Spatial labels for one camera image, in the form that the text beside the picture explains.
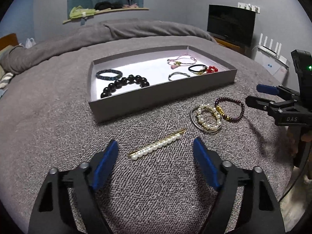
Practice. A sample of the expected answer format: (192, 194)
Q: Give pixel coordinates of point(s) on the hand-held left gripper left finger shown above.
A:
(104, 165)

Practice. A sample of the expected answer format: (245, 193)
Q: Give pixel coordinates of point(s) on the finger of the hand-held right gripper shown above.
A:
(265, 88)
(258, 102)

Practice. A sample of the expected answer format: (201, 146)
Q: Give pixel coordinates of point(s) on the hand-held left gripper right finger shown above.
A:
(207, 165)

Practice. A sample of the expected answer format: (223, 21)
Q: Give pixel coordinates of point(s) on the silver bangle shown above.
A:
(206, 131)

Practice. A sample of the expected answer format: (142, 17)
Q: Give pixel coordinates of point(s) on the pearl hair clip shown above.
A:
(156, 146)

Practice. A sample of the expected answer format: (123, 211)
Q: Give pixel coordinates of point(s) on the grey cardboard box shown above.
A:
(151, 68)

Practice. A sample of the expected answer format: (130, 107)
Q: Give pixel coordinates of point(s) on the person's right hand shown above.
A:
(306, 136)

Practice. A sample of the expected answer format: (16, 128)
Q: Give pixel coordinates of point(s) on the white router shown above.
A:
(269, 46)

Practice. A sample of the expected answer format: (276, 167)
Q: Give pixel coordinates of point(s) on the wooden television cabinet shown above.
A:
(229, 44)

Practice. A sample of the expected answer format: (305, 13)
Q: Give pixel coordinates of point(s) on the black television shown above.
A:
(231, 24)

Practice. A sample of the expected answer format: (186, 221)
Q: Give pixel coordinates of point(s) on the beige fluffy cloth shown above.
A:
(299, 199)

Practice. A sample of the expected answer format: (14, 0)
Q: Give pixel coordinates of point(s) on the striped pillow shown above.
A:
(6, 80)

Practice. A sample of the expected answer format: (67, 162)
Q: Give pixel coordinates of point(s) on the grey duvet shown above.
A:
(121, 34)

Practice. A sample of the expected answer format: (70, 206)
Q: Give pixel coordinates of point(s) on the olive pillow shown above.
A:
(2, 70)

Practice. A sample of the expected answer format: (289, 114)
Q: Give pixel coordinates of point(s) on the white plastic bag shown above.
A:
(29, 43)

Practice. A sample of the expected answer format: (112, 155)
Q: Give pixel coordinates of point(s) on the green cloth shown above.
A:
(81, 12)

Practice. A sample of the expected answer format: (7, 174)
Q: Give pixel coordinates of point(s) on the wooden shelf with clothes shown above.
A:
(117, 10)

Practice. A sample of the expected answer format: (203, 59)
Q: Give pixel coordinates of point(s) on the wooden headboard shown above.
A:
(9, 40)

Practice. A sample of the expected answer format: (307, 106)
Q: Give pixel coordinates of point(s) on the pink cloth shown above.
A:
(130, 5)

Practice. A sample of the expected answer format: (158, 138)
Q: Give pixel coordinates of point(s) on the black cloth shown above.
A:
(102, 5)
(115, 5)

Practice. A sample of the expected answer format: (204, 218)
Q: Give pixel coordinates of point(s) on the white wall hook rack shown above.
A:
(248, 6)

